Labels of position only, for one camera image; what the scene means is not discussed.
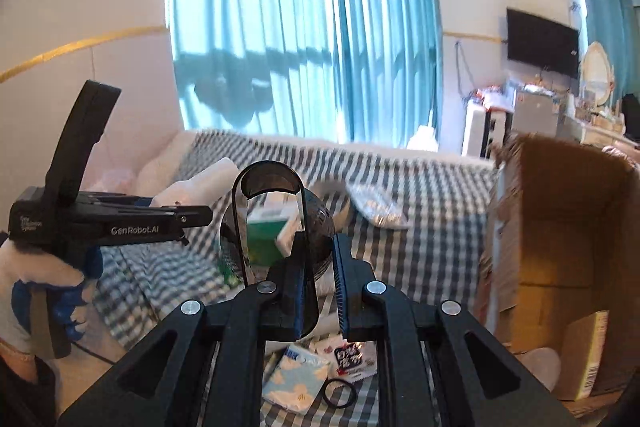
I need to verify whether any blue white label packet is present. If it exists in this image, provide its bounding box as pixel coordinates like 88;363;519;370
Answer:
281;344;328;373

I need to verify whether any wall cable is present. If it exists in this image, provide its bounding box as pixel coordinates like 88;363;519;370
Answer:
454;41;476;85

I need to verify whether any yellow carton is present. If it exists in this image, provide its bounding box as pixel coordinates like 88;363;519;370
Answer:
552;309;611;400

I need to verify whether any white plastic wrapper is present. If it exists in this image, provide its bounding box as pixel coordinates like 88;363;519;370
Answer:
520;347;563;393

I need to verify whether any cloud print packet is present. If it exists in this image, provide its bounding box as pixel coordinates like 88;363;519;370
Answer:
262;359;326;415

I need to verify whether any person's left hand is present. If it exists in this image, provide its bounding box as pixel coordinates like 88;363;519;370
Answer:
0;234;103;358

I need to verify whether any silver blister pack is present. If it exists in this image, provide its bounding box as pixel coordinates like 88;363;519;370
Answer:
347;184;411;228

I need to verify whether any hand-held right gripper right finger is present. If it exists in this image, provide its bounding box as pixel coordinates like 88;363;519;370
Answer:
332;232;581;427

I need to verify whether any white suitcase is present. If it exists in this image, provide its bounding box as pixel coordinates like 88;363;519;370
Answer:
462;102;511;158

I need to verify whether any person's left forearm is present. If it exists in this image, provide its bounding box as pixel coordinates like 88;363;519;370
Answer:
0;347;58;427

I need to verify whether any white bedding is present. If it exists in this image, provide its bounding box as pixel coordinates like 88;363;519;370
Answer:
82;129;201;208

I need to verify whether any checkered blanket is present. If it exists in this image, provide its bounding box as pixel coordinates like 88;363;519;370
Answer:
92;129;501;427

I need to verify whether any black hair tie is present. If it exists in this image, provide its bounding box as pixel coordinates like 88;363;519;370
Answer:
322;378;357;408

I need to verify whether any white plastic bag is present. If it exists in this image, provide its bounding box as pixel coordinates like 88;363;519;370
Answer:
407;127;441;152

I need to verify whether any white sachet with black print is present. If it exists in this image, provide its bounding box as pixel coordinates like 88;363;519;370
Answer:
327;341;377;380

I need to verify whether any white dressing table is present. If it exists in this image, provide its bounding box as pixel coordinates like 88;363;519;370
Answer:
565;107;640;148

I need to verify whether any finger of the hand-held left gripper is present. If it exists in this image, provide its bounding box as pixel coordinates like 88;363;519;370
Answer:
150;205;213;228
80;193;153;208

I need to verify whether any black wall television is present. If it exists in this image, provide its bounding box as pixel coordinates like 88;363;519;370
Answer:
506;8;581;78

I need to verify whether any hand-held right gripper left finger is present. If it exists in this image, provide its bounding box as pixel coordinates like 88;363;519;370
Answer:
57;231;308;427

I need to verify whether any oval white framed mirror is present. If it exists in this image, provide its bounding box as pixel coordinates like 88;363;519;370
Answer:
580;41;615;108

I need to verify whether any cardboard box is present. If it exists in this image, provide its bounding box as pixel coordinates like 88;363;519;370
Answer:
480;134;640;403

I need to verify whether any crumpled red white bag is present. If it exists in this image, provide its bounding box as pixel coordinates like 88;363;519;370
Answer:
470;87;516;112

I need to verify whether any green white medicine box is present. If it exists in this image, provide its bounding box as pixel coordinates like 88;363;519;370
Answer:
222;206;307;288

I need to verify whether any grey small fridge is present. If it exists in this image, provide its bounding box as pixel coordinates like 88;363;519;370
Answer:
515;87;561;140

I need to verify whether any white cloth with lace trim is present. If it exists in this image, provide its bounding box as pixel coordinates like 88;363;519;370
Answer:
150;157;241;208

